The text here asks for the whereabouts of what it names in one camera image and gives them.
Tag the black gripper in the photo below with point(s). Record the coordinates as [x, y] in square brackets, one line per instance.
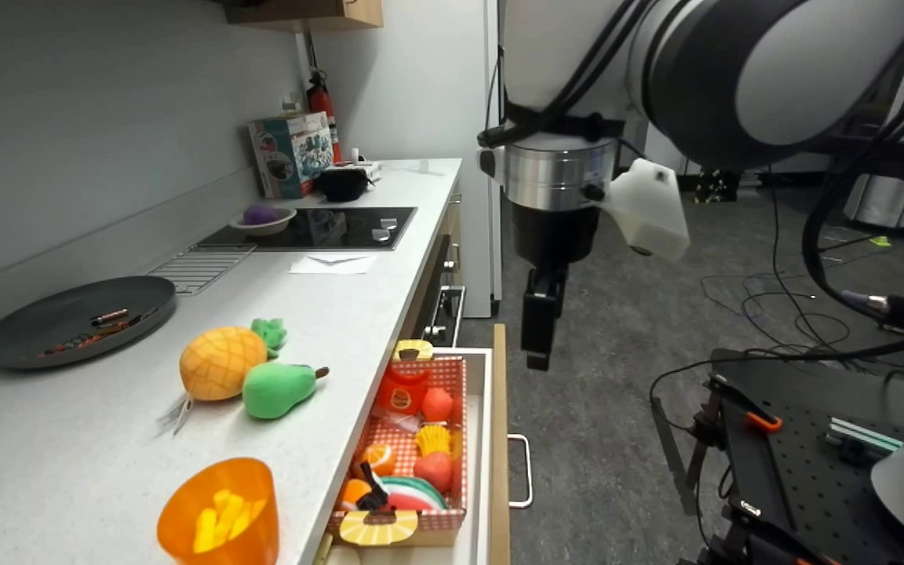
[557, 236]

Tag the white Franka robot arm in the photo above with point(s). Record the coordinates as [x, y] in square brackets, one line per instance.
[785, 72]

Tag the black and silver oven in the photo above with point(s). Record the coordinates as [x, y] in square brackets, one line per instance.
[441, 314]

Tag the red checkered tray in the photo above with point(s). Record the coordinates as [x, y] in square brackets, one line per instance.
[459, 377]

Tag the small yellow toy food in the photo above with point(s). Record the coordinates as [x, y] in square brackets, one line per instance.
[413, 350]

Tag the orange-red toy tomato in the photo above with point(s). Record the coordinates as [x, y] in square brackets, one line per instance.
[438, 404]

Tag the red toy can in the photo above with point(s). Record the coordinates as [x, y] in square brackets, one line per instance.
[401, 392]

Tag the yellow ridged toy food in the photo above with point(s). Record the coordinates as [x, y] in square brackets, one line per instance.
[435, 438]

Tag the red toy apple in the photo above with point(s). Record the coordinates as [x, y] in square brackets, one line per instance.
[438, 472]

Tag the black glass cooktop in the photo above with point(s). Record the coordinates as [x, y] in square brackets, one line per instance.
[347, 230]

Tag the white paper sheet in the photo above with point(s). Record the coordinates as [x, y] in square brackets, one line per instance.
[331, 266]

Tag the toy orange slice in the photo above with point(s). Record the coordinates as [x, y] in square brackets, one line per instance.
[378, 457]

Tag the toy watermelon slice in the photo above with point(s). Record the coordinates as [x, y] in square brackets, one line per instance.
[416, 494]

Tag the white refrigerator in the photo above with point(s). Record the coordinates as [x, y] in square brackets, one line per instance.
[441, 106]

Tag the orange clamp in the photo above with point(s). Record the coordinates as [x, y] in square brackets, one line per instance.
[763, 422]

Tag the small black pot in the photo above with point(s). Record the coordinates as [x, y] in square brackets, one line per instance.
[343, 185]

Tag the small orange toy fruit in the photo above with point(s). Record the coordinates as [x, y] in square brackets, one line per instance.
[351, 490]

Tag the yellow toy slice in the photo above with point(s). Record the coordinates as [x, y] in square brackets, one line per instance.
[378, 527]

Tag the green toy pear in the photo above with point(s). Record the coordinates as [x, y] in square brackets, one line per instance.
[273, 392]

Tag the beige bowl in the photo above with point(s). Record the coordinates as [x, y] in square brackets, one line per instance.
[264, 227]

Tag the colourful toy box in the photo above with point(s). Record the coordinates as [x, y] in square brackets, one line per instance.
[289, 159]

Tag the purple toy fruit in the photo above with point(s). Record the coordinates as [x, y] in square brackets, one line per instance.
[261, 213]

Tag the red fire extinguisher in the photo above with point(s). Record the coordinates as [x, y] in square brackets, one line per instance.
[318, 98]

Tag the green floor scrap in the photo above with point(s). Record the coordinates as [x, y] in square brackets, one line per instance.
[875, 243]

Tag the yellow toy pineapple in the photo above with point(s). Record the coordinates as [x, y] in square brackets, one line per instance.
[219, 363]

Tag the teal flat object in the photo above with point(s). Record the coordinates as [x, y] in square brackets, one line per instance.
[867, 433]

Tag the wooden upper cabinet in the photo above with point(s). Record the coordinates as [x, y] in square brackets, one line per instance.
[306, 10]

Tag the yellow toy fries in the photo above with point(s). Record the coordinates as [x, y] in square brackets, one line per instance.
[219, 520]

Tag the orange plastic cup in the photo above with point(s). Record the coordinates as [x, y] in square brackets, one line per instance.
[171, 534]

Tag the black round plate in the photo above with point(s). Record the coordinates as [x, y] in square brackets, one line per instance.
[53, 314]

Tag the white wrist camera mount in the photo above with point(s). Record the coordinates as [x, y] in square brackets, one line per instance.
[650, 208]

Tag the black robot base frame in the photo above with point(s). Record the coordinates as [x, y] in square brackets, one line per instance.
[808, 481]

